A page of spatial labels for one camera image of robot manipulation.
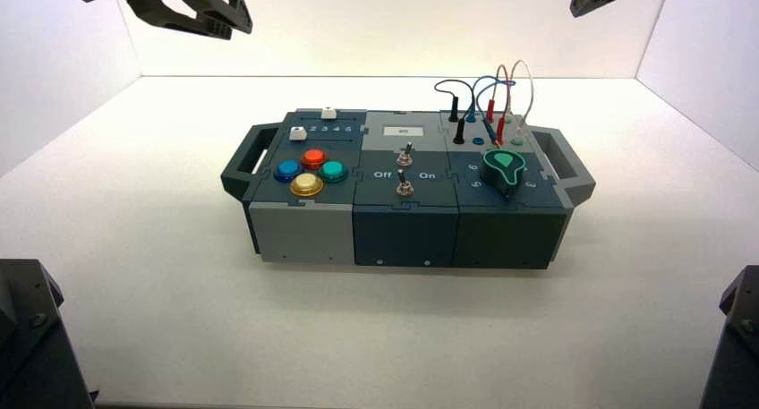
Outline green rotary knob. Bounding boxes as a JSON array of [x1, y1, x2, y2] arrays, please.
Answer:
[[479, 148, 524, 200]]

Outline red push button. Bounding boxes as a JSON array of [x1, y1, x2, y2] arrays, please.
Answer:
[[300, 148, 329, 171]]

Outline blue patch cable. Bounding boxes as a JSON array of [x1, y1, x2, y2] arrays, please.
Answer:
[[465, 75, 517, 144]]

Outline blue push button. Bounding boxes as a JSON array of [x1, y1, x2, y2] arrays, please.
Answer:
[[273, 159, 303, 183]]

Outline red patch cable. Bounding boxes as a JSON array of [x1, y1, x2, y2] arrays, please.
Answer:
[[484, 64, 512, 147]]

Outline yellow push button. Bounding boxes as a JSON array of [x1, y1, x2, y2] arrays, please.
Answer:
[[289, 173, 326, 200]]

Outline green push button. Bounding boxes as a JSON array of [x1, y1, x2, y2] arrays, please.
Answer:
[[318, 159, 349, 184]]

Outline grey blue control box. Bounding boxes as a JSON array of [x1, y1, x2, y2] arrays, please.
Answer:
[[220, 107, 597, 272]]

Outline clear white patch cable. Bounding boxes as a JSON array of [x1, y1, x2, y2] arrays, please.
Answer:
[[508, 59, 535, 141]]

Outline black patch cable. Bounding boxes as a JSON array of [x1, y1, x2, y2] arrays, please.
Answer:
[[433, 79, 476, 146]]

